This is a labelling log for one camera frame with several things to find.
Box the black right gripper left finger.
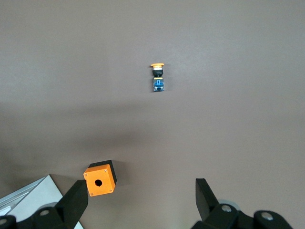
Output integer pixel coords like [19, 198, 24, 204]
[30, 180, 90, 229]

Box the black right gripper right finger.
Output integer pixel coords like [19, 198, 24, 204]
[190, 177, 254, 229]

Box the white drawer cabinet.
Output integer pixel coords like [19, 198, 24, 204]
[0, 174, 84, 229]

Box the orange mushroom push button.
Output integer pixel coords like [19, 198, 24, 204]
[150, 62, 166, 94]

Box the orange box with hole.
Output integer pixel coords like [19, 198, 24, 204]
[83, 159, 118, 198]

